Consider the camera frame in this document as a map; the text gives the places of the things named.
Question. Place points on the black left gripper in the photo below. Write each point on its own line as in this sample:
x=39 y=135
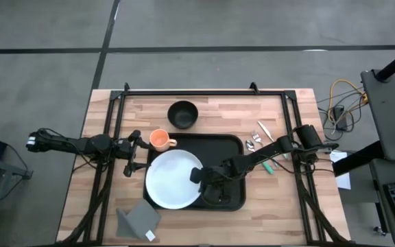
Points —
x=125 y=149

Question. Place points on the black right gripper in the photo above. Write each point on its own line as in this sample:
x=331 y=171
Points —
x=214 y=182

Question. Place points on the orange mug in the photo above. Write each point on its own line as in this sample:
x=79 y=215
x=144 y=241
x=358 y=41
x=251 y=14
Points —
x=159 y=139

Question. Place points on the white round plate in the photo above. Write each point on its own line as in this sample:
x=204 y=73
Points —
x=170 y=178

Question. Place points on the black bowl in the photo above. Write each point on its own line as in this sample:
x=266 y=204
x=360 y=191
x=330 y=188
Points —
x=182 y=115

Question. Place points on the silver fork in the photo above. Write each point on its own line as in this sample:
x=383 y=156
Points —
x=256 y=137

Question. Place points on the grey cloth napkin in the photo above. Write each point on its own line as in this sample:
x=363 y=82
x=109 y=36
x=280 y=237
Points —
x=139 y=219

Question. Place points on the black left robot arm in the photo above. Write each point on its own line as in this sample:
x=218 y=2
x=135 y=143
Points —
x=81 y=144

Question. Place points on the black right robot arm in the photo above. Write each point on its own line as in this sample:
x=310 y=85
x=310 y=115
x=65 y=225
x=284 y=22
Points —
x=262 y=151

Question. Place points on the black plastic tray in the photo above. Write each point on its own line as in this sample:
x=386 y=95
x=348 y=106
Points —
x=218 y=144

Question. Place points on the white paper sheet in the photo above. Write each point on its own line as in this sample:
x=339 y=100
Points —
x=344 y=180

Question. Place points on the black power adapter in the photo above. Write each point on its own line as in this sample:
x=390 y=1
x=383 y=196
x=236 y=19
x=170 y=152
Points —
x=338 y=113

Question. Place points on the black desk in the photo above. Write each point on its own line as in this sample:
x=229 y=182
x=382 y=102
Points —
x=379 y=171

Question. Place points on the caster wheel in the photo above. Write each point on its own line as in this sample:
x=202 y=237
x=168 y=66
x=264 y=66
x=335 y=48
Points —
x=378 y=230

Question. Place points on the black aluminium rig frame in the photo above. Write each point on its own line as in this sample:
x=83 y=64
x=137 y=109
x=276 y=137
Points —
x=201 y=92

